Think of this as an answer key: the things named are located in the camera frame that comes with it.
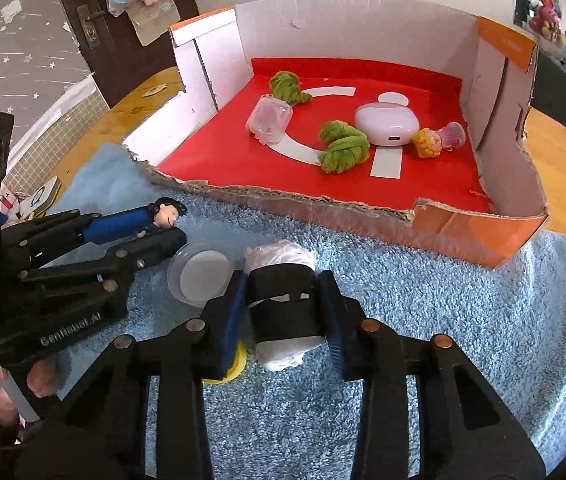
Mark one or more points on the white paper tag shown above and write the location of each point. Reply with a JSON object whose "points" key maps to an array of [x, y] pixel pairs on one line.
{"points": [[154, 90]]}

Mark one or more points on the yellow-haired pink doll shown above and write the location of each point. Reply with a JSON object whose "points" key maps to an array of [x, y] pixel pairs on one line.
{"points": [[433, 141]]}

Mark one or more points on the small clear plastic box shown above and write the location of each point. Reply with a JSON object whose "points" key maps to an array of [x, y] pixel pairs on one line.
{"points": [[269, 120]]}

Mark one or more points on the black-haired blue figurine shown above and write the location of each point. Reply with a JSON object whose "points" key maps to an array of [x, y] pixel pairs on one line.
{"points": [[118, 225]]}

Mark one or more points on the pink rabbit plush toy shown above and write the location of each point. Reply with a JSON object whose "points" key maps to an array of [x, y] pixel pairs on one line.
{"points": [[547, 17]]}

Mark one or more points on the white device with round logo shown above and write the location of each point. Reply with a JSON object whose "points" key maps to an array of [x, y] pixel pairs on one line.
{"points": [[40, 197]]}

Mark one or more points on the dark brown door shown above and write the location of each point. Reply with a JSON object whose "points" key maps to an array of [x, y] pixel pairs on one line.
{"points": [[93, 75]]}

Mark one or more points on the green yarn scrunchie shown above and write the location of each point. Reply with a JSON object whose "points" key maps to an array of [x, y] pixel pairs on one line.
{"points": [[290, 87], [344, 149]]}

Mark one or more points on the pink earbud case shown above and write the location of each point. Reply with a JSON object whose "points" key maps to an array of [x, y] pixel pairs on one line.
{"points": [[388, 122]]}

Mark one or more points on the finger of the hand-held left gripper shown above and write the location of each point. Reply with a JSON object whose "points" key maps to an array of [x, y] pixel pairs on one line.
{"points": [[148, 252], [48, 230]]}

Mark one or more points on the round clear figurine base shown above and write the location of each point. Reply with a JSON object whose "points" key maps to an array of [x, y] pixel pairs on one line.
{"points": [[198, 274]]}

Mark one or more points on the orange cardboard box red floor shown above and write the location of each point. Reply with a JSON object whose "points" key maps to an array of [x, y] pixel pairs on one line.
{"points": [[438, 160]]}

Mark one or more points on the white roll with black band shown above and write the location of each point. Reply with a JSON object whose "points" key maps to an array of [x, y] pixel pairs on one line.
{"points": [[283, 310]]}

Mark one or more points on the light blue towel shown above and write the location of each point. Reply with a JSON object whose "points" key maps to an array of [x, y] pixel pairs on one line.
{"points": [[413, 340]]}

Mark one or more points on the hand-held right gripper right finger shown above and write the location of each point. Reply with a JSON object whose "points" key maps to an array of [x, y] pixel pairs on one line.
{"points": [[333, 322]]}

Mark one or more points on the clear jar with yellow lid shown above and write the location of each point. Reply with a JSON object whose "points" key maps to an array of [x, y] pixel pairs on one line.
{"points": [[232, 373]]}

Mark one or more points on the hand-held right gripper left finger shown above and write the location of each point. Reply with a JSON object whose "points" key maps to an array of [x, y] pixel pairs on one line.
{"points": [[228, 322]]}

